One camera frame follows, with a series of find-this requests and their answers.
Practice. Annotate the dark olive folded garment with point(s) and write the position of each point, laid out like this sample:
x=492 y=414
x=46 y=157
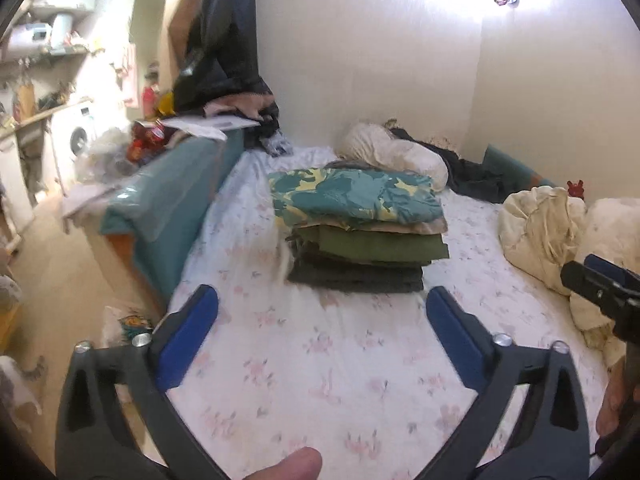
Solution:
x=325 y=261

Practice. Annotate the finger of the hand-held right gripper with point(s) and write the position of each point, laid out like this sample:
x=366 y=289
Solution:
x=587 y=282
x=612 y=274

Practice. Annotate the charcoal folded garment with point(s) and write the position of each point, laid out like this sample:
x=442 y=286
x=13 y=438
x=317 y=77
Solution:
x=360 y=282

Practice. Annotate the clear plastic bag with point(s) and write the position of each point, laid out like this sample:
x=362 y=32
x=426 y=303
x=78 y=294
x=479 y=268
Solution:
x=107 y=152

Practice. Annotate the white papers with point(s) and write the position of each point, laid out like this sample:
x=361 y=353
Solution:
x=210 y=125

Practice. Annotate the white chest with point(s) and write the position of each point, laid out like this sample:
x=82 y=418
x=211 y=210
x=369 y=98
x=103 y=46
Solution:
x=85 y=205

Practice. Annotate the plastic bag with print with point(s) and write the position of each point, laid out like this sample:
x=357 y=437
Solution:
x=130 y=325

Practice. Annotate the white water heater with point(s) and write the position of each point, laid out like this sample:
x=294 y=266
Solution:
x=25 y=40

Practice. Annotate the white printed pillow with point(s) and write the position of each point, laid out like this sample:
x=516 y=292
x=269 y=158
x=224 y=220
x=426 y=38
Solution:
x=400 y=155

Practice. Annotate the red toy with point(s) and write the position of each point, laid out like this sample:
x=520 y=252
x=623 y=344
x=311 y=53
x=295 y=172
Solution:
x=576 y=188

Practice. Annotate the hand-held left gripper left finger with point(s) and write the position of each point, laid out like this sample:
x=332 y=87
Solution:
x=187 y=342

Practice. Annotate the person's left hand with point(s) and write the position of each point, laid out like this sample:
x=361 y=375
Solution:
x=285 y=466

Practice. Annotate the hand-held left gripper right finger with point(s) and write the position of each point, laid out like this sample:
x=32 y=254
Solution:
x=457 y=342

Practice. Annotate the dark hanging clothes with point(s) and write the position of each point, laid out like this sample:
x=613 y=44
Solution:
x=220 y=60

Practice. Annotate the teal padded headboard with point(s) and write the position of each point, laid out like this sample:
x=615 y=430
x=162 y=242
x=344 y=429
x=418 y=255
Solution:
x=505 y=162

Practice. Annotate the dark clothes heap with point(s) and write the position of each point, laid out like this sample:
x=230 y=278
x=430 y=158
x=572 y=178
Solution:
x=475 y=175

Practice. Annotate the green leaf-print shorts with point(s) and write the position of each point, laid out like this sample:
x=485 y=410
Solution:
x=360 y=195

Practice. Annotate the red snack packets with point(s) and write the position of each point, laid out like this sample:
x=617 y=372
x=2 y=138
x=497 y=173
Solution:
x=147 y=137

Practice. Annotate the pile of mixed clothes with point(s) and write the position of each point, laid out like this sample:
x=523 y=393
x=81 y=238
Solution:
x=267 y=135

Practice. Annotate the red bottle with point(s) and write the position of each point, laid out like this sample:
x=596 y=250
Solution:
x=149 y=95

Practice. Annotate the cat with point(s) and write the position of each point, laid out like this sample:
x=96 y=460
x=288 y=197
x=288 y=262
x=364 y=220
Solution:
x=20 y=390

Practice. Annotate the cream duvet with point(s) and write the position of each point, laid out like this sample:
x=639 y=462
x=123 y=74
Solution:
x=540 y=230

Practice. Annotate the person's right hand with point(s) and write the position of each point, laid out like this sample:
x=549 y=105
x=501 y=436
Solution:
x=611 y=400

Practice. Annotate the white washing machine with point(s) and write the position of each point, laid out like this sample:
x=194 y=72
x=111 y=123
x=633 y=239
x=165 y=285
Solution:
x=75 y=140

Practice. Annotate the brown cardboard sheet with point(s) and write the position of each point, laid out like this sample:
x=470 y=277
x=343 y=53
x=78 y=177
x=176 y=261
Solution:
x=182 y=10

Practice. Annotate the olive green folded garment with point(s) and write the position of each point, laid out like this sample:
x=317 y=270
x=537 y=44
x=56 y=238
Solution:
x=380 y=247

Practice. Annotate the teal padded bed side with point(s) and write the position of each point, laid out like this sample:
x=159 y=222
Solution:
x=165 y=200

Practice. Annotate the kitchen counter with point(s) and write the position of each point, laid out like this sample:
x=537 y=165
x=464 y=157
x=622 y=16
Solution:
x=35 y=117

